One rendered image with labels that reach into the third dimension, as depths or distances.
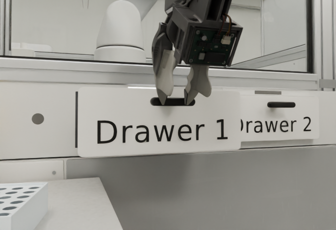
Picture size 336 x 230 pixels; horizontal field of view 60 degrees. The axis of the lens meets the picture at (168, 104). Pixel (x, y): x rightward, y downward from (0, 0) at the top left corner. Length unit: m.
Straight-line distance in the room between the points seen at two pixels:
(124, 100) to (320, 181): 0.61
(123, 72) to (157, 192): 0.27
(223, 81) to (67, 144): 0.37
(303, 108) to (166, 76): 0.49
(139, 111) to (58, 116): 0.19
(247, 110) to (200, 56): 0.38
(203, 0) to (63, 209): 0.32
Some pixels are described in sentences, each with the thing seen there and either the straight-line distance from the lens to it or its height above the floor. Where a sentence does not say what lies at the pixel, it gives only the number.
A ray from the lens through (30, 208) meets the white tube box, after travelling 0.36.
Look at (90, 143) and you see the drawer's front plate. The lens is 0.47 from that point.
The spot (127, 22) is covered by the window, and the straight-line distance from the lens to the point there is 0.67.
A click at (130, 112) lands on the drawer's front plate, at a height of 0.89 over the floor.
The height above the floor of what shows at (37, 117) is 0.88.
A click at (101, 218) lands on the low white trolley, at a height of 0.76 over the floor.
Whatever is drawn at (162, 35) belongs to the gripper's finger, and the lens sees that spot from 0.40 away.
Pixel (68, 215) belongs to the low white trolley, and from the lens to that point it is 0.41.
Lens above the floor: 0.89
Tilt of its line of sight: 1 degrees up
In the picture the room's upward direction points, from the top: straight up
